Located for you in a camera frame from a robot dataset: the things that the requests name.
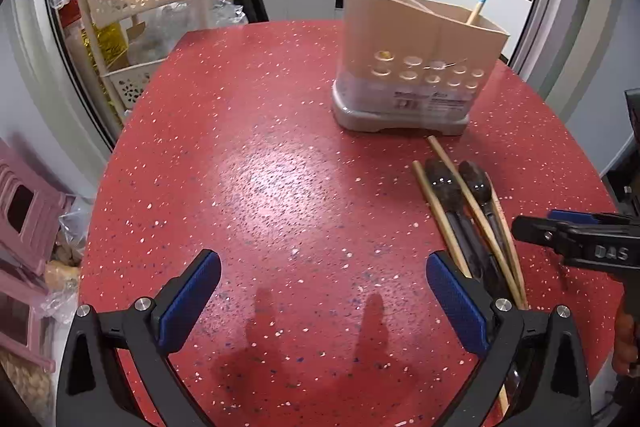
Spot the person's right hand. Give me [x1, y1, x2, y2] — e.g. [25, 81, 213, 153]
[612, 306, 639, 376]

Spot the bamboo chopstick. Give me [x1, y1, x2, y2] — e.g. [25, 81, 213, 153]
[412, 160, 472, 279]
[488, 178, 529, 310]
[427, 135, 528, 310]

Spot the beige utensil holder caddy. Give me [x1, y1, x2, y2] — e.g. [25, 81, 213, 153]
[332, 0, 509, 135]

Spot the pink plastic stool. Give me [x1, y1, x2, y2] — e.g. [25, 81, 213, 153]
[1, 143, 74, 373]

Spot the clear spoon dark handle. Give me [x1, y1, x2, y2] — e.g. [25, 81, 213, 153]
[458, 160, 511, 269]
[424, 159, 508, 299]

